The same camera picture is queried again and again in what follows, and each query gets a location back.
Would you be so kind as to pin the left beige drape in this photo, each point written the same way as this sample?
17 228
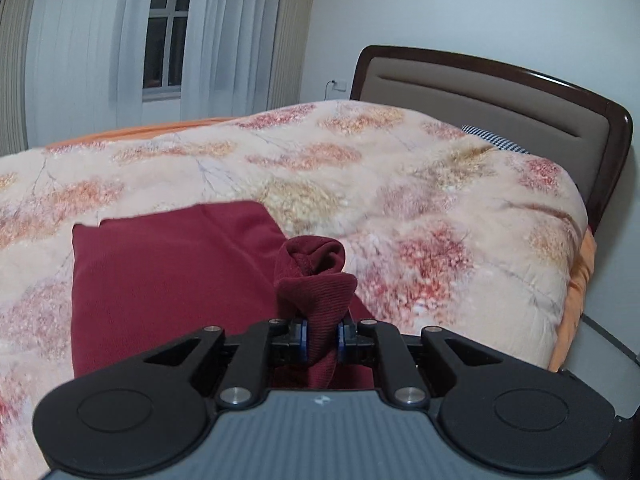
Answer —
14 29

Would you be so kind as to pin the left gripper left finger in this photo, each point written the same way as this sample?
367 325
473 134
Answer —
253 357

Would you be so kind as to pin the maroon long-sleeve sweater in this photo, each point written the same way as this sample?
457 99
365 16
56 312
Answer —
145 281

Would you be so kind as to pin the right beige drape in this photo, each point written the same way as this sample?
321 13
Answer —
289 49

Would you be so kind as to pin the white wall outlet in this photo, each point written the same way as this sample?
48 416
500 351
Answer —
338 85

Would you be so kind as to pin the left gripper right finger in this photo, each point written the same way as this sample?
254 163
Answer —
381 347

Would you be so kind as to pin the right white sheer curtain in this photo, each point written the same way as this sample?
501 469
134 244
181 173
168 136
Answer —
228 57

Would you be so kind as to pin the white framed window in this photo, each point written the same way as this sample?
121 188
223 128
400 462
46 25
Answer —
165 43

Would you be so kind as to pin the left white sheer curtain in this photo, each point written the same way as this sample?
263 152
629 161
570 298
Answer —
84 67

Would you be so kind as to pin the beige drape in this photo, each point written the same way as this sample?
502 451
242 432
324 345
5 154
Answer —
14 29
289 49

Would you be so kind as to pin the brown padded headboard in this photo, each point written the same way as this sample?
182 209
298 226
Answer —
587 134

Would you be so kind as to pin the striped pillow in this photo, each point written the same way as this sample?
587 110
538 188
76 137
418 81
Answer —
493 138

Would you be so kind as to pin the floral peach comforter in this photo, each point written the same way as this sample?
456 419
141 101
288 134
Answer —
43 196

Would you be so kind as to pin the white sheer curtain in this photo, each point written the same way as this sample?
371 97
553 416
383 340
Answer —
84 67
228 57

